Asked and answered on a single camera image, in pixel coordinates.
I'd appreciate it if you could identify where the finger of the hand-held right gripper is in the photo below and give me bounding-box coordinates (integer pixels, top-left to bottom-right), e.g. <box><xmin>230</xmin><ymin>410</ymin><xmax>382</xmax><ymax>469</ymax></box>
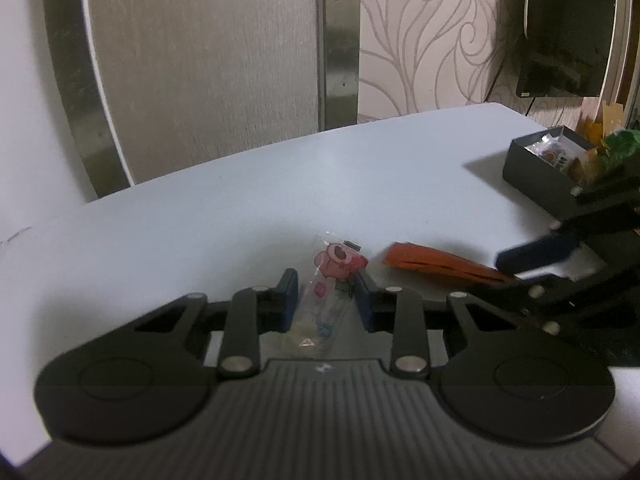
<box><xmin>464</xmin><ymin>272</ymin><xmax>640</xmax><ymax>337</ymax></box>
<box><xmin>495</xmin><ymin>171</ymin><xmax>640</xmax><ymax>275</ymax></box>

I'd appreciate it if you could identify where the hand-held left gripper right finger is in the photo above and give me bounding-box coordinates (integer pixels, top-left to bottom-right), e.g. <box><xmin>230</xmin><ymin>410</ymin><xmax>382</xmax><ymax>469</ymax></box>
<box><xmin>352</xmin><ymin>270</ymin><xmax>532</xmax><ymax>379</ymax></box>

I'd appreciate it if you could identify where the black cardboard box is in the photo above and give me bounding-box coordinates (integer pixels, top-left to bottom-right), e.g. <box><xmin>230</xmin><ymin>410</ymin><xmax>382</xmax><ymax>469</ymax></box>
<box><xmin>501</xmin><ymin>126</ymin><xmax>599</xmax><ymax>214</ymax></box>

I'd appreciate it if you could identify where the white cable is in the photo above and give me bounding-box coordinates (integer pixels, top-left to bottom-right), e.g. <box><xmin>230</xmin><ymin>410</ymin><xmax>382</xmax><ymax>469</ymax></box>
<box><xmin>521</xmin><ymin>0</ymin><xmax>537</xmax><ymax>42</ymax></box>

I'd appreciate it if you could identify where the black television cable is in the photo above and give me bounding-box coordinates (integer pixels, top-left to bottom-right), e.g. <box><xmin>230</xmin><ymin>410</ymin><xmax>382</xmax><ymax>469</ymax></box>
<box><xmin>483</xmin><ymin>57</ymin><xmax>519</xmax><ymax>107</ymax></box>

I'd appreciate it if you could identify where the clear packet with pink bear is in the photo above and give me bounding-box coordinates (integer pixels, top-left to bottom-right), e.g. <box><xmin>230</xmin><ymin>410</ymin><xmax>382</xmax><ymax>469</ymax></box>
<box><xmin>295</xmin><ymin>231</ymin><xmax>372</xmax><ymax>357</ymax></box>

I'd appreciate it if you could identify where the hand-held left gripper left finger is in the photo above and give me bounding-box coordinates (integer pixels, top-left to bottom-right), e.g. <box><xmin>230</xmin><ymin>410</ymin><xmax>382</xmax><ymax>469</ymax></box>
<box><xmin>132</xmin><ymin>267</ymin><xmax>301</xmax><ymax>379</ymax></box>

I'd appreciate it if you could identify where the yellow plastic bag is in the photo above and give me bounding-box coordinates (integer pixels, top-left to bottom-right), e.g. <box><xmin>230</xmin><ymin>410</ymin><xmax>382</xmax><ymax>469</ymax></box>
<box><xmin>580</xmin><ymin>101</ymin><xmax>627</xmax><ymax>147</ymax></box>

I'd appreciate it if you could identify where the white and pink snack packet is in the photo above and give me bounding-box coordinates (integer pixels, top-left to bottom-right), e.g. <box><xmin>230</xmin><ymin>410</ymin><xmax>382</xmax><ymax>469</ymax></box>
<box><xmin>529</xmin><ymin>136</ymin><xmax>577</xmax><ymax>167</ymax></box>

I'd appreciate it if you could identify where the green snack packet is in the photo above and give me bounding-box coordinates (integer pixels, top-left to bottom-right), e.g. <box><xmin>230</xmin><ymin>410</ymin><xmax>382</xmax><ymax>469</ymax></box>
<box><xmin>597</xmin><ymin>128</ymin><xmax>640</xmax><ymax>174</ymax></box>

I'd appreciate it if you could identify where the black television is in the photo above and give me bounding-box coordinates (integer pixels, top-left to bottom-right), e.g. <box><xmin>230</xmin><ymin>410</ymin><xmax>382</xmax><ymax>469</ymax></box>
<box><xmin>515</xmin><ymin>0</ymin><xmax>617</xmax><ymax>99</ymax></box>

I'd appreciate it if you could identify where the orange snack packet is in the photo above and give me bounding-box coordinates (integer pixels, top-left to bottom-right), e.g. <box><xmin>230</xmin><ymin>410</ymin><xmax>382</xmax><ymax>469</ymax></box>
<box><xmin>383</xmin><ymin>241</ymin><xmax>517</xmax><ymax>286</ymax></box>
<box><xmin>569</xmin><ymin>149</ymin><xmax>600</xmax><ymax>187</ymax></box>

